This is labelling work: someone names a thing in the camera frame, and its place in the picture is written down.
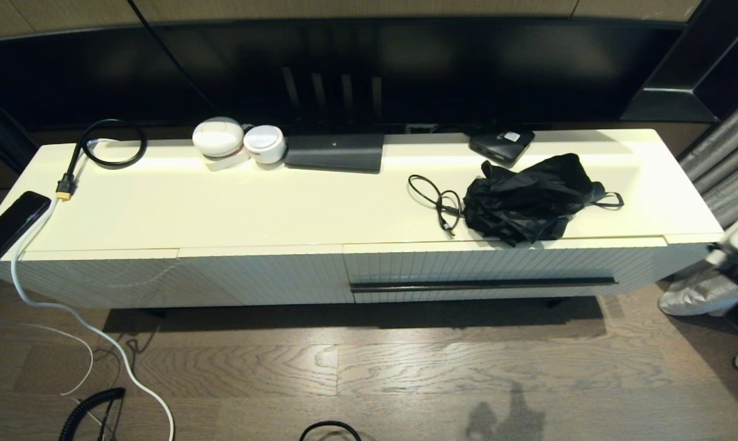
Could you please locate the black folding umbrella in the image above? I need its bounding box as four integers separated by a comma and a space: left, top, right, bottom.
462, 153, 625, 248

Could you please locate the white fluted drawer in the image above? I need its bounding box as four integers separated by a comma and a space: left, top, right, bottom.
342, 236, 669, 305

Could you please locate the thin black USB cable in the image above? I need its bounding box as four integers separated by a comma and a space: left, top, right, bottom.
408, 175, 465, 238

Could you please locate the cream tv cabinet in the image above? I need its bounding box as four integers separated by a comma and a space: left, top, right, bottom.
0, 127, 728, 310

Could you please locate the grey curtain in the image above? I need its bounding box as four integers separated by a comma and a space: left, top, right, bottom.
660, 86, 738, 380

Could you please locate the small black glossy device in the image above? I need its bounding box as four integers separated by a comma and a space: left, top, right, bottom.
469, 129, 536, 169

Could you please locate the black television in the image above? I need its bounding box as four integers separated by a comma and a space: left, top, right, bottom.
0, 15, 697, 132

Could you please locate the black flat set-top box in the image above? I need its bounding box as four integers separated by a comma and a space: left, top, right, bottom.
283, 133, 386, 174

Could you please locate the small white round device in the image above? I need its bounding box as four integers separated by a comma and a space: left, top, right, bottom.
243, 124, 287, 164

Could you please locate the white flat device base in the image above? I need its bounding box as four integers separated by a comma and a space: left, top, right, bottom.
200, 147, 251, 171

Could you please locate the large white round device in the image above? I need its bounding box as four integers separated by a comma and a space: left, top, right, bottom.
191, 116, 245, 157

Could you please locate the black smartphone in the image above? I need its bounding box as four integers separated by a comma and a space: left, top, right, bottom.
0, 190, 51, 265

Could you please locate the black wall shelf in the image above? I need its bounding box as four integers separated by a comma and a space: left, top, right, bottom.
620, 0, 738, 123

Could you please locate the black cable with connector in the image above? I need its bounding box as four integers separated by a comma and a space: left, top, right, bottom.
298, 420, 363, 441

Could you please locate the thin black hanging cable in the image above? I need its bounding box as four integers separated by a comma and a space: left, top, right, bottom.
127, 0, 219, 114

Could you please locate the thin white charging cable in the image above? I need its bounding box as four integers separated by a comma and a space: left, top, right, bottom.
0, 309, 94, 398

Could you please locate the black coiled cable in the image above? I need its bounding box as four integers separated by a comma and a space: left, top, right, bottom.
58, 387, 126, 441

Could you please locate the black HDMI cable yellow tip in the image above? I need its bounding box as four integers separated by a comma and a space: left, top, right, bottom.
55, 118, 147, 202

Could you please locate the thick white power cable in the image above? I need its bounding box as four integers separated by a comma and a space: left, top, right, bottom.
9, 202, 176, 441

